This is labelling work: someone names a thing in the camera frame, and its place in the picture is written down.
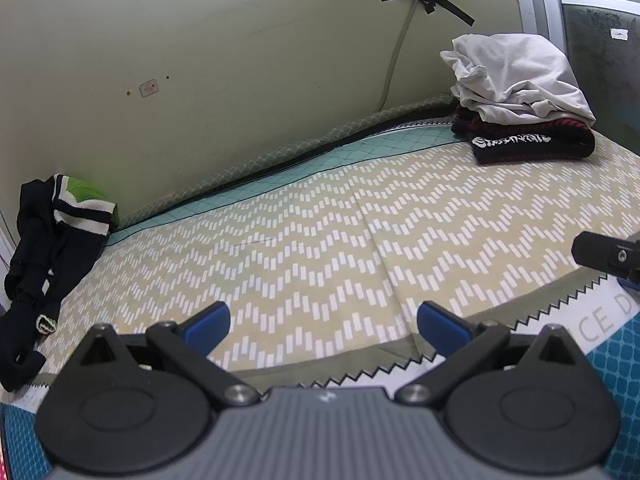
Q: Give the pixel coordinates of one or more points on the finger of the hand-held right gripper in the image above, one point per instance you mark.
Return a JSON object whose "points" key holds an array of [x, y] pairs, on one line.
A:
{"points": [[600, 252]]}

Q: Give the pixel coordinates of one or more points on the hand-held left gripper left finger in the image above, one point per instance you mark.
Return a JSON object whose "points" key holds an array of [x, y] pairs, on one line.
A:
{"points": [[207, 322]]}

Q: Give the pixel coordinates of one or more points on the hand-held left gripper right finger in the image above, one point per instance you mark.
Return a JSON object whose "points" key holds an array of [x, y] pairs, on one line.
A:
{"points": [[440, 321]]}

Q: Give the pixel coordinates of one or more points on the white shirt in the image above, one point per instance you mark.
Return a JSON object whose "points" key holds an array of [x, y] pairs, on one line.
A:
{"points": [[525, 75]]}

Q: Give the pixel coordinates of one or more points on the teal lattice bed sheet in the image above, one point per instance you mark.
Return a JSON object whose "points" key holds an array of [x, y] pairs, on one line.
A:
{"points": [[617, 360]]}

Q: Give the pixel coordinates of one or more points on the black garment with red trim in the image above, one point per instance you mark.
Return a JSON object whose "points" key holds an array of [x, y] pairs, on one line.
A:
{"points": [[550, 147]]}

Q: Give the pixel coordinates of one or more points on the beige chevron patterned blanket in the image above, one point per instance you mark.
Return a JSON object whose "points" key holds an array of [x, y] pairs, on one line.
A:
{"points": [[325, 240]]}

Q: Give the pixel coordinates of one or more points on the dark glass door panel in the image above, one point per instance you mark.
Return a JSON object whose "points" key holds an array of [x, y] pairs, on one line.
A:
{"points": [[605, 75]]}

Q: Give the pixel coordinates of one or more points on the black green striped garment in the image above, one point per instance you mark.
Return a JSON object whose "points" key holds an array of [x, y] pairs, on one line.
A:
{"points": [[45, 250]]}

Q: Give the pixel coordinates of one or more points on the teal quilted blanket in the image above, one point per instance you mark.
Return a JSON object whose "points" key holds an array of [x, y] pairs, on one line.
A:
{"points": [[300, 160]]}

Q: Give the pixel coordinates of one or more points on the small pink wall sticker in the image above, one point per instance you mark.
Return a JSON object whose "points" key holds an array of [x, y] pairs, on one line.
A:
{"points": [[149, 87]]}

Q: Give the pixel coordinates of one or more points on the metal door frame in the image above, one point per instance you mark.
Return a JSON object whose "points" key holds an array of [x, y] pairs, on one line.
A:
{"points": [[537, 0]]}

